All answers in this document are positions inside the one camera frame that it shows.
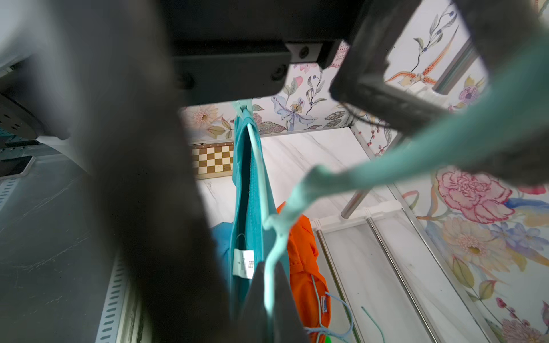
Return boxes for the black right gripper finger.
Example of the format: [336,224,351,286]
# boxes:
[240,262,309,343]

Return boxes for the teal embroidered t-shirt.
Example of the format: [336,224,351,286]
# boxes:
[227,100,277,317]

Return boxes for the blue garment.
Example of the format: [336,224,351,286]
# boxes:
[212,222,233,284]

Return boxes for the metal clothes rack white joints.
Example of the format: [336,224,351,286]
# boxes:
[310,38,503,343]

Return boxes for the light blue wire hanger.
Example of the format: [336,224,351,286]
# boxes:
[296,274,353,342]

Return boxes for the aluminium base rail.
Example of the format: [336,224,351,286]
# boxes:
[95,252,142,343]

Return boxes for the orange garment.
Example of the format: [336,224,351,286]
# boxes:
[276,201,332,343]

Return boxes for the wooden chessboard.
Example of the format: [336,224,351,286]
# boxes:
[191,142,234,180]

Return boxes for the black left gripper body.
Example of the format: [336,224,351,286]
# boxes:
[162,1,365,105]

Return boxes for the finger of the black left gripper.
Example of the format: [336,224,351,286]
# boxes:
[329,0,549,185]
[16,0,232,343]

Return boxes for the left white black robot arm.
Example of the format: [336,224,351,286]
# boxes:
[1,1,548,342]

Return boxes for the mint green wire hanger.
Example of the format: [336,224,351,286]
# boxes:
[264,32,548,316]

